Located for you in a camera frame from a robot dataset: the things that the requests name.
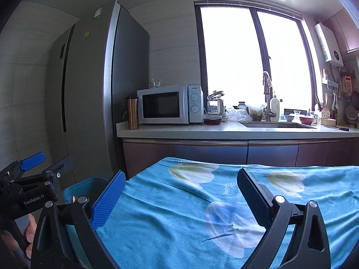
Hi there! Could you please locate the slotted spatula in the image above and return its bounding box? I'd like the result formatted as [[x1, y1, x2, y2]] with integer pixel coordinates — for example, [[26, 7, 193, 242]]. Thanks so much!
[[320, 93, 331, 118]]

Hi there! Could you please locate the clear plastic bag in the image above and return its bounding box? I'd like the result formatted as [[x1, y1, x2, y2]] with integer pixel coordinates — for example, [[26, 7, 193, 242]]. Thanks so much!
[[224, 107, 250, 121]]

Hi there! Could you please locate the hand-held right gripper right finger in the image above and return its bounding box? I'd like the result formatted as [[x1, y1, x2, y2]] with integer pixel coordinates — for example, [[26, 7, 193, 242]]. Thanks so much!
[[237, 168, 331, 269]]

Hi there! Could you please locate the white soap bottle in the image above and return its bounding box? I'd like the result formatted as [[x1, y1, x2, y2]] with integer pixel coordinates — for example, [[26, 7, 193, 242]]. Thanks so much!
[[270, 92, 281, 122]]

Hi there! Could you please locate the glass electric kettle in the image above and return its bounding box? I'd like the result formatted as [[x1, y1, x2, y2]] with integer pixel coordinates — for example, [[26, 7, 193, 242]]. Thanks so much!
[[207, 90, 225, 117]]

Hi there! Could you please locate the white water heater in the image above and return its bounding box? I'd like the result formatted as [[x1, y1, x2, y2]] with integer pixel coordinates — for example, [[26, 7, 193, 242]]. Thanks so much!
[[314, 21, 344, 68]]

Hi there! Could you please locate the blue wall utensil rack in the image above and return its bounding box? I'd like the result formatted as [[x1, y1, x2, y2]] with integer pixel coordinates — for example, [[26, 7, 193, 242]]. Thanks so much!
[[322, 69, 340, 89]]

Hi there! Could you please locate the person's left hand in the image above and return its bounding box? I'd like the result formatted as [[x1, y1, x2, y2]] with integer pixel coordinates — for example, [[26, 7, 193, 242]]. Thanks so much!
[[0, 213, 38, 262]]

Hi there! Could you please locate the brown kitchen counter cabinet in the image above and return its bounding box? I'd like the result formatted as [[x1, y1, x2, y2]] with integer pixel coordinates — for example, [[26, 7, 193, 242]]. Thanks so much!
[[116, 120, 359, 180]]

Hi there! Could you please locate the steel kitchen faucet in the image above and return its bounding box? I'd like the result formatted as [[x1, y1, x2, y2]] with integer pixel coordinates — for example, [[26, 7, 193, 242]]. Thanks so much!
[[262, 71, 277, 122]]

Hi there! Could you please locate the large dark-framed window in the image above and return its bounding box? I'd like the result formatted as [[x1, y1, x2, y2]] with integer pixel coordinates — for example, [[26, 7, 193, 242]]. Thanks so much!
[[193, 0, 317, 113]]

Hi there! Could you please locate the grey refrigerator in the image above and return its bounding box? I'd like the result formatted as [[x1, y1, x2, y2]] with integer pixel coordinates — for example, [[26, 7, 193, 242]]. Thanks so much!
[[46, 0, 150, 180]]

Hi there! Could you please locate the blue floral tablecloth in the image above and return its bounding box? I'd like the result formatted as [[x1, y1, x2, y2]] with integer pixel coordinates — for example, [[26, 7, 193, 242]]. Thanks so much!
[[95, 157, 359, 269]]

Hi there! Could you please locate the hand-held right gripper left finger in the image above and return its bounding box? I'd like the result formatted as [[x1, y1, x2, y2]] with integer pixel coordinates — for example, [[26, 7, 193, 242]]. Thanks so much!
[[31, 170, 126, 269]]

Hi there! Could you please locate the pink wall cabinet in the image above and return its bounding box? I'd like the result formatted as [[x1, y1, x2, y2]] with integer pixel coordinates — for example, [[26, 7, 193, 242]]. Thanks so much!
[[322, 6, 359, 55]]

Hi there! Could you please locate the small white ornament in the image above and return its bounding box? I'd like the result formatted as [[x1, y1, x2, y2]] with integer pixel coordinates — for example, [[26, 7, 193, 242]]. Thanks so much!
[[149, 73, 164, 88]]

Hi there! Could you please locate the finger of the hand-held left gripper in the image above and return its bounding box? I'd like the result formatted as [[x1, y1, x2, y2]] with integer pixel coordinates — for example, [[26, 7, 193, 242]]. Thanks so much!
[[0, 152, 46, 178], [17, 155, 75, 194]]

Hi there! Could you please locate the white microwave oven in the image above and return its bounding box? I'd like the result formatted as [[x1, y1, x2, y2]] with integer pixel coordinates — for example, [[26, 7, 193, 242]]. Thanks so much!
[[137, 85, 204, 124]]

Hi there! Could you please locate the plastic bag of dark food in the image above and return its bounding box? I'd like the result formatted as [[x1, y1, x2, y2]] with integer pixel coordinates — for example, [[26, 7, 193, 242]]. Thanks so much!
[[247, 104, 265, 121]]

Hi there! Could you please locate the kitchen sink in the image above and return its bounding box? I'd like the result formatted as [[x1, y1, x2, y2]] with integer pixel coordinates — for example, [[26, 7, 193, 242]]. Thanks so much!
[[238, 120, 317, 129]]

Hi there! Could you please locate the copper thermos mug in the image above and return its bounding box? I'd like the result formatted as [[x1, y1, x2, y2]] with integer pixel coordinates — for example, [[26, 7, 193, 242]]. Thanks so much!
[[125, 96, 140, 130]]

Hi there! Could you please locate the blue plastic bin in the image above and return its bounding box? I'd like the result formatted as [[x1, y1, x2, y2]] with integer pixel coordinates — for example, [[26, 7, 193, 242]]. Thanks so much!
[[62, 176, 110, 269]]

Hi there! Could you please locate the dark red lidded bowl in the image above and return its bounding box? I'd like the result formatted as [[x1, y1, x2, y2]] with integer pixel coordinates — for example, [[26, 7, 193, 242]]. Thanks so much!
[[202, 114, 223, 126]]

